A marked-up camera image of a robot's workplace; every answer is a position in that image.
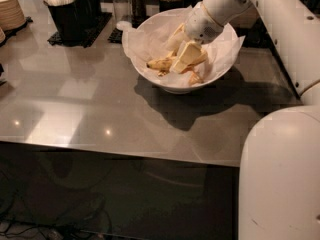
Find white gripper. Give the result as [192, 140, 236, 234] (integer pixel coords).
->
[165, 4, 224, 73]

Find yellow spotted banana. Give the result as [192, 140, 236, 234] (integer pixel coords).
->
[146, 48, 208, 72]

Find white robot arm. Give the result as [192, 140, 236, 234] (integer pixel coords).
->
[184, 0, 320, 240]

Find banana peel piece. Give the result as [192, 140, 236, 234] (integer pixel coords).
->
[182, 67, 203, 86]

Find white bowl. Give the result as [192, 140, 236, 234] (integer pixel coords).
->
[129, 7, 238, 95]

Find white paper liner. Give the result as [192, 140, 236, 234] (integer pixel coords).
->
[121, 5, 246, 89]

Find black napkin holder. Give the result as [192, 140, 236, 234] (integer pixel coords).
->
[236, 18, 271, 48]

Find dark pepper grinder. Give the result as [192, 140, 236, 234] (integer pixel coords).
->
[130, 0, 147, 27]

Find small black mat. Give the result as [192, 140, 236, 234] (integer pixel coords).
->
[108, 28, 123, 44]

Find clear salt shaker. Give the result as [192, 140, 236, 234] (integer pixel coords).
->
[112, 0, 130, 22]

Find black cup with white cutlery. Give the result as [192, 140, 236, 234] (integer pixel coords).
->
[44, 0, 83, 45]

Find black rubber mat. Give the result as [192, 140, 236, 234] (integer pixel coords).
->
[48, 12, 112, 48]

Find stack of paper plates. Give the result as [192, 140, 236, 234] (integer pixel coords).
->
[0, 0, 26, 31]

